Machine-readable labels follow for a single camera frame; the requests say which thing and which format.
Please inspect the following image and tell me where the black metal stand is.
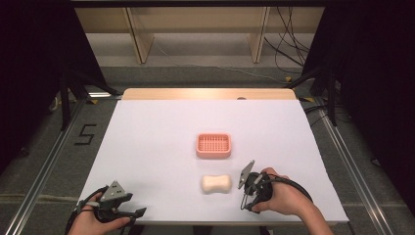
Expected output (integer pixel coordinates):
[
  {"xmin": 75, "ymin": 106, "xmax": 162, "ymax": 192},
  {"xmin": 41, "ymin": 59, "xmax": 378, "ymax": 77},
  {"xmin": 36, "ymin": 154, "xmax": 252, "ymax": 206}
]
[
  {"xmin": 58, "ymin": 63, "xmax": 122, "ymax": 132},
  {"xmin": 284, "ymin": 63, "xmax": 341, "ymax": 127}
]

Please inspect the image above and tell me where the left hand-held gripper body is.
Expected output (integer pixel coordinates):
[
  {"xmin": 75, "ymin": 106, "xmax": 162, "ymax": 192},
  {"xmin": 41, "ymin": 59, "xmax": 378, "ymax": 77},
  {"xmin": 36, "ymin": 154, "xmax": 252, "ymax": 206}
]
[{"xmin": 93, "ymin": 180, "xmax": 134, "ymax": 224}]

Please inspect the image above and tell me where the thin white floor cable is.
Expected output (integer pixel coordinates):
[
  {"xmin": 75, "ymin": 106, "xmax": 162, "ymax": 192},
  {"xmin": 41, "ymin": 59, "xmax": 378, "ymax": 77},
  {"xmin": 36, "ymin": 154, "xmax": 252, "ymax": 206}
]
[{"xmin": 153, "ymin": 45, "xmax": 288, "ymax": 84}]

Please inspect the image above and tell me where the person's left hand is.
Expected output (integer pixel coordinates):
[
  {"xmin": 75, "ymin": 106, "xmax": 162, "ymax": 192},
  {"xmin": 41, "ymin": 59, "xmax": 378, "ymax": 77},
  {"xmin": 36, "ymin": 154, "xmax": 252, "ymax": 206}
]
[{"xmin": 68, "ymin": 191, "xmax": 131, "ymax": 235}]

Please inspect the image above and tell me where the light wooden shelf unit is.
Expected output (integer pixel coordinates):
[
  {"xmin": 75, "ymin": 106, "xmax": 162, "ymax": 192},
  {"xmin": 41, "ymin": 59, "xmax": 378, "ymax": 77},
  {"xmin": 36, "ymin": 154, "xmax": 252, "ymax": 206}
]
[{"xmin": 73, "ymin": 5, "xmax": 326, "ymax": 66}]

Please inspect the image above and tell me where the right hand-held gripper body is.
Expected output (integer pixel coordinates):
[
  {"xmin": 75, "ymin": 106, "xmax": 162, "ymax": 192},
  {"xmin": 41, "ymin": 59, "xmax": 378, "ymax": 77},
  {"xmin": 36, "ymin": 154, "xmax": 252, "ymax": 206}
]
[{"xmin": 237, "ymin": 159, "xmax": 276, "ymax": 213}]

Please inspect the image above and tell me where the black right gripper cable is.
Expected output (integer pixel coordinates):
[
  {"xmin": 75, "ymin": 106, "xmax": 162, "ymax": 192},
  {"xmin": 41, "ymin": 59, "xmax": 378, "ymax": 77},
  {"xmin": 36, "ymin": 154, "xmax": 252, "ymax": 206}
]
[{"xmin": 260, "ymin": 173, "xmax": 314, "ymax": 204}]

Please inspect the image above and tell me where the person's right hand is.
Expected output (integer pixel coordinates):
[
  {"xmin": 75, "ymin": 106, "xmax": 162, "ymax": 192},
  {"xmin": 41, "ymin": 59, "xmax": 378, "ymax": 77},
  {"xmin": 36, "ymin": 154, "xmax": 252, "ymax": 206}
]
[{"xmin": 252, "ymin": 166, "xmax": 311, "ymax": 217}]

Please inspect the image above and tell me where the pink soap dish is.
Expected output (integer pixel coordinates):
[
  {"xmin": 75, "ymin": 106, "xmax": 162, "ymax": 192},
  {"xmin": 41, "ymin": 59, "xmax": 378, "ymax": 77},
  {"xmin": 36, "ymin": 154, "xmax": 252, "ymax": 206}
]
[{"xmin": 195, "ymin": 132, "xmax": 233, "ymax": 161}]

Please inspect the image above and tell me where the bundle of black cables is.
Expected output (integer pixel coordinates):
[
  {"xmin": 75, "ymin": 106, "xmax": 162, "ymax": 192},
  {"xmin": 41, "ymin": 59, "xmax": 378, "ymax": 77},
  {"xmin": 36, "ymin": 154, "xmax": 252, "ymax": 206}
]
[{"xmin": 263, "ymin": 5, "xmax": 311, "ymax": 75}]

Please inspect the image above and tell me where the aluminium floor rail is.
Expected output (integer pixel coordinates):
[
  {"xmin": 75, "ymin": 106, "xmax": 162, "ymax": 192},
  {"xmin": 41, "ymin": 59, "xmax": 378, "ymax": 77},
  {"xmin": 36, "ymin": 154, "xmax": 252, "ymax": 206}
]
[
  {"xmin": 4, "ymin": 96, "xmax": 86, "ymax": 235},
  {"xmin": 314, "ymin": 96, "xmax": 395, "ymax": 235}
]

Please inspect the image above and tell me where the cream soap bar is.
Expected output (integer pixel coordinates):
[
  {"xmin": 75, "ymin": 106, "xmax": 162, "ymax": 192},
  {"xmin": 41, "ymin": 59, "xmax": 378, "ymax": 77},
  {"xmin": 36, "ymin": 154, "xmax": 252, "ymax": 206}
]
[{"xmin": 200, "ymin": 173, "xmax": 233, "ymax": 195}]

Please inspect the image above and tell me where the white table cover sheet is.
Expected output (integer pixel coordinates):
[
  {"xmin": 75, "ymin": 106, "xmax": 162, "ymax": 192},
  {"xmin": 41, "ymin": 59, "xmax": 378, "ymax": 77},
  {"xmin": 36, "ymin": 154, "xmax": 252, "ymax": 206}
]
[{"xmin": 78, "ymin": 99, "xmax": 350, "ymax": 227}]

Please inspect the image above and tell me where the dark curtain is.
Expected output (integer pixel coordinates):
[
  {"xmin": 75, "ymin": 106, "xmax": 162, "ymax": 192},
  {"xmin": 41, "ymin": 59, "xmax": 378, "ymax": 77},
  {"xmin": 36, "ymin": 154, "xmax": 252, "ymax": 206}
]
[
  {"xmin": 301, "ymin": 0, "xmax": 415, "ymax": 216},
  {"xmin": 0, "ymin": 0, "xmax": 109, "ymax": 175}
]

